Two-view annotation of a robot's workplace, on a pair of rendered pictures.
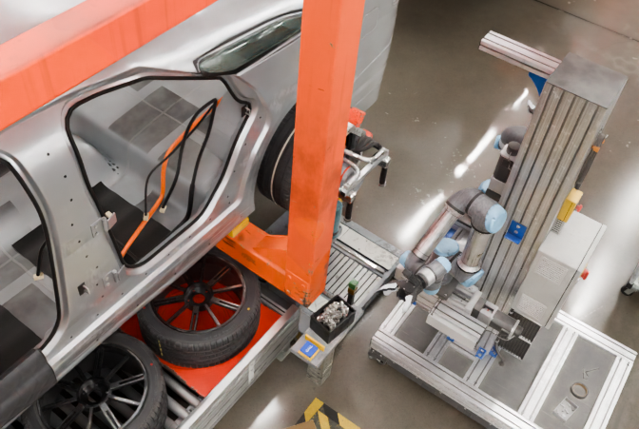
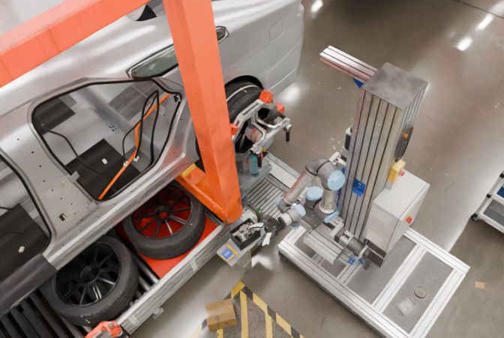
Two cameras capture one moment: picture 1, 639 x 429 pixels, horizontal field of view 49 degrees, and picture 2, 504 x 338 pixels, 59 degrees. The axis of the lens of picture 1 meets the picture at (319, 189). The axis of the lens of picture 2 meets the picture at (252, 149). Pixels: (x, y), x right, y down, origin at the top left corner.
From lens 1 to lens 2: 0.87 m
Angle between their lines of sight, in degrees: 12
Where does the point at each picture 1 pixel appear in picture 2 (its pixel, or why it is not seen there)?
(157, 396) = (125, 279)
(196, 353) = (156, 252)
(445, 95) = not seen: hidden behind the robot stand
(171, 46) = (109, 61)
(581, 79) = (388, 85)
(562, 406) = (406, 303)
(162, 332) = (135, 237)
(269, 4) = not seen: hidden behind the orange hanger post
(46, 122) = (16, 118)
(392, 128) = (320, 94)
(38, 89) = not seen: outside the picture
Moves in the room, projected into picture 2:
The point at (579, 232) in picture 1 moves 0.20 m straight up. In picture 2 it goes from (407, 189) to (414, 171)
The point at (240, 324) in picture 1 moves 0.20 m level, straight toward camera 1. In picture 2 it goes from (184, 234) to (181, 258)
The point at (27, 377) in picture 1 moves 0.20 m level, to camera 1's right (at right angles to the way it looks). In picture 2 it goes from (32, 269) to (60, 274)
